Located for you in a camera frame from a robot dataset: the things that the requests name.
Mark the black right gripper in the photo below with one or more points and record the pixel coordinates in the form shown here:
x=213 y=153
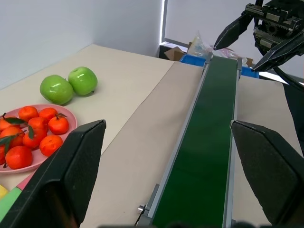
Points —
x=275 y=21

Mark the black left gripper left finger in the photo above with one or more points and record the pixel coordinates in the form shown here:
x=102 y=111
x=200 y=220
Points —
x=59 y=180

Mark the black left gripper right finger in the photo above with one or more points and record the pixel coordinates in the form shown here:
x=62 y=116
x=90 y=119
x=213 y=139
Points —
x=273 y=171

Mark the green conveyor belt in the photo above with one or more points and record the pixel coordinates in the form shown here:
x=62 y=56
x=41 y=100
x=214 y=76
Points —
x=204 y=142

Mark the beige cardboard piece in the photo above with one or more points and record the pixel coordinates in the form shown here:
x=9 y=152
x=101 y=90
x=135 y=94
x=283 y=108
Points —
x=248 y=61

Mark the pink foam block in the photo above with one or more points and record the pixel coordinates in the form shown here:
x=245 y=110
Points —
x=23 y=184

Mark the orange tangerine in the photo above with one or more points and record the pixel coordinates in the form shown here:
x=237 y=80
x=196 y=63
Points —
x=48 y=113
x=51 y=145
x=38 y=123
x=28 y=113
x=19 y=157
x=3 y=124
x=13 y=137
x=1 y=155
x=58 y=125
x=35 y=139

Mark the green foam block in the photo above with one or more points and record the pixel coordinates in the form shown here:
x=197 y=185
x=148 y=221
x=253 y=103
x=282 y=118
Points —
x=8 y=202

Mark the yellow foam block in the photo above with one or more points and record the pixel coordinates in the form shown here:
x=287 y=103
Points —
x=2 y=191

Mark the clear plastic bag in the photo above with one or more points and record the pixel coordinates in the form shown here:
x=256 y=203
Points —
x=198 y=46

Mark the pink plate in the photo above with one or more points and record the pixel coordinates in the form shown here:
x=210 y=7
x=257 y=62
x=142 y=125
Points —
x=69 y=118

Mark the brown cardboard box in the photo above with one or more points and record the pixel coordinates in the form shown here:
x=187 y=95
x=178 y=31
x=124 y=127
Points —
x=174 y=53

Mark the green apple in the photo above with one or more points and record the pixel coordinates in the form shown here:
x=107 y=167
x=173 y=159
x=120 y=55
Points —
x=55 y=89
x=83 y=80

